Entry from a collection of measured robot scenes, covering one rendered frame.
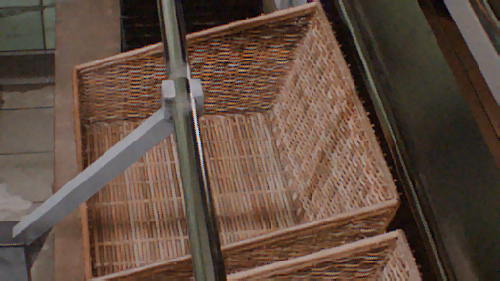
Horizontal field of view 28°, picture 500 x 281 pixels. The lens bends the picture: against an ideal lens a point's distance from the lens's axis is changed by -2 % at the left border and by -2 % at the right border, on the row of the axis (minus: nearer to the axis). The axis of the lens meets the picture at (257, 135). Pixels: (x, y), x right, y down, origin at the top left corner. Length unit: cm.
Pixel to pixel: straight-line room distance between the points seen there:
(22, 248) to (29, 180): 150
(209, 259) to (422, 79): 61
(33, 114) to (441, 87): 178
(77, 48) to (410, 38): 94
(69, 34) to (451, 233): 121
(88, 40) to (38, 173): 64
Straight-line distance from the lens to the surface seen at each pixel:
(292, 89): 197
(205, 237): 98
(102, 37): 228
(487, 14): 85
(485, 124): 124
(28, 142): 291
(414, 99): 148
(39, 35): 305
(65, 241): 181
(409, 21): 155
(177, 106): 113
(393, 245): 148
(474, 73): 127
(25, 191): 276
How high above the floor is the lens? 188
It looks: 40 degrees down
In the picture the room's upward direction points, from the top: 4 degrees clockwise
